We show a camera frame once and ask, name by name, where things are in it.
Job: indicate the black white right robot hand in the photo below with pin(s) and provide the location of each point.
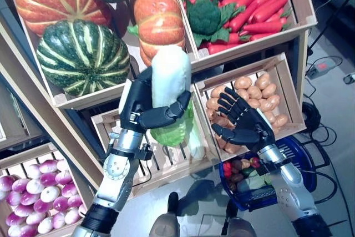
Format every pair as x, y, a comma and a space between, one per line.
249, 128

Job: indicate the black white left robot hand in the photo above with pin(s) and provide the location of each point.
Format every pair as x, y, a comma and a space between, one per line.
138, 103

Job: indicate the napa cabbage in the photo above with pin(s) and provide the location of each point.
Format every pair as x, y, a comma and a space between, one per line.
170, 81
197, 140

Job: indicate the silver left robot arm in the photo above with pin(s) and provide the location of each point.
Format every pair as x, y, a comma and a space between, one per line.
116, 170

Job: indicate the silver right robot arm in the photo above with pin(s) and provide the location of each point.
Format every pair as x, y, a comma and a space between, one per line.
294, 192

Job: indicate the blue plastic shopping basket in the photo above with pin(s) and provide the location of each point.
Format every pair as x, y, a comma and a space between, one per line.
244, 205

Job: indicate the red yellow bell pepper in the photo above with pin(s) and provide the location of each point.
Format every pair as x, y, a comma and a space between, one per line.
255, 162

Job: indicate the green bell pepper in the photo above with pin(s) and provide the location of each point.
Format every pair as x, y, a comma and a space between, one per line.
249, 172

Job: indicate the wooden potato crate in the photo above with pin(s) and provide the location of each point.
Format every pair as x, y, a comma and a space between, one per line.
288, 90

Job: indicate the large wooden pumpkin crate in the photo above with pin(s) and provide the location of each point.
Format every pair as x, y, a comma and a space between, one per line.
83, 100

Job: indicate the pale long vegetable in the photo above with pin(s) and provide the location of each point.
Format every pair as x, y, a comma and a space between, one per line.
253, 185

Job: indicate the slatted wooden cabbage crate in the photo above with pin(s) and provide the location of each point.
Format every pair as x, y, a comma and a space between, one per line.
180, 159

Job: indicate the orange pumpkin with green stem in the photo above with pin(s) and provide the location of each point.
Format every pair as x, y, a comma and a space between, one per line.
159, 20

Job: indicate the purple white turnip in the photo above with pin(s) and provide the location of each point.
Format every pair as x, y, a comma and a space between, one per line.
36, 218
75, 201
20, 185
45, 225
48, 166
14, 198
6, 182
34, 186
34, 170
63, 165
63, 177
70, 189
14, 219
71, 216
82, 209
14, 231
23, 210
61, 203
50, 194
58, 220
27, 231
29, 198
41, 206

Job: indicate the silver right robot leg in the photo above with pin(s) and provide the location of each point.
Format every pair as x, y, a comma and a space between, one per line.
238, 226

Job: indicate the dark green broccoli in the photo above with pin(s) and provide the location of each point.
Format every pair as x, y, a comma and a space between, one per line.
205, 15

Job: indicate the wooden turnip crate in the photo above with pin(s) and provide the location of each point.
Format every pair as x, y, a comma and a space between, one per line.
27, 155

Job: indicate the black tripod pole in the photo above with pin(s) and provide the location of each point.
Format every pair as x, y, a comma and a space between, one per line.
332, 22

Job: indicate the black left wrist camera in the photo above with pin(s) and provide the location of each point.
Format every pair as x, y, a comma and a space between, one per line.
145, 152

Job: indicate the power strip with red switch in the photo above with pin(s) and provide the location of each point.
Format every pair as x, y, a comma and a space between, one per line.
321, 66

